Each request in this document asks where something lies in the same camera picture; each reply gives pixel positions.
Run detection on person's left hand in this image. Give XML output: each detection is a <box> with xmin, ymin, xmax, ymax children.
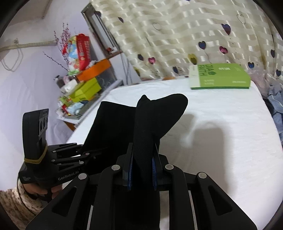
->
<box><xmin>23</xmin><ymin>183</ymin><xmax>62</xmax><ymax>199</ymax></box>

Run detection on floral fleece left sleeve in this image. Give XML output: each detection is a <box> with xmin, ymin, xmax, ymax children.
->
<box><xmin>1</xmin><ymin>181</ymin><xmax>44</xmax><ymax>229</ymax></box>

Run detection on orange box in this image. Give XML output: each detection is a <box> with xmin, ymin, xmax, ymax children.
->
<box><xmin>76</xmin><ymin>59</ymin><xmax>111</xmax><ymax>81</ymax></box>

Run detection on cream heart pattern curtain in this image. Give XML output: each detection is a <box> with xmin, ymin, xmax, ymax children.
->
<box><xmin>91</xmin><ymin>1</ymin><xmax>282</xmax><ymax>81</ymax></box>

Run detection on blue patterned clothing pile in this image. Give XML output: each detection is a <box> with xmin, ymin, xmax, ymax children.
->
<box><xmin>264</xmin><ymin>84</ymin><xmax>283</xmax><ymax>144</ymax></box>

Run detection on lime green box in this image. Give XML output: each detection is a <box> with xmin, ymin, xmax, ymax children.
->
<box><xmin>67</xmin><ymin>78</ymin><xmax>102</xmax><ymax>103</ymax></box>

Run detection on clear plastic bag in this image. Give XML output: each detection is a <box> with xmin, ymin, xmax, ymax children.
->
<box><xmin>247</xmin><ymin>68</ymin><xmax>272</xmax><ymax>99</ymax></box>

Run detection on grey wooden shelf unit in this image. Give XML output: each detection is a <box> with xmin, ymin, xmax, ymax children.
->
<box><xmin>57</xmin><ymin>80</ymin><xmax>124</xmax><ymax>131</ymax></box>

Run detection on white bed sheet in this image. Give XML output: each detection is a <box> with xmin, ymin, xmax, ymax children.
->
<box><xmin>66</xmin><ymin>78</ymin><xmax>283</xmax><ymax>230</ymax></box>

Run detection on black pants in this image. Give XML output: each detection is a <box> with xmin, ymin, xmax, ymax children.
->
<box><xmin>82</xmin><ymin>93</ymin><xmax>189</xmax><ymax>230</ymax></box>

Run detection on green and white box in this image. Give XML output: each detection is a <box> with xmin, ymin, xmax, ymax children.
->
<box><xmin>189</xmin><ymin>63</ymin><xmax>251</xmax><ymax>90</ymax></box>

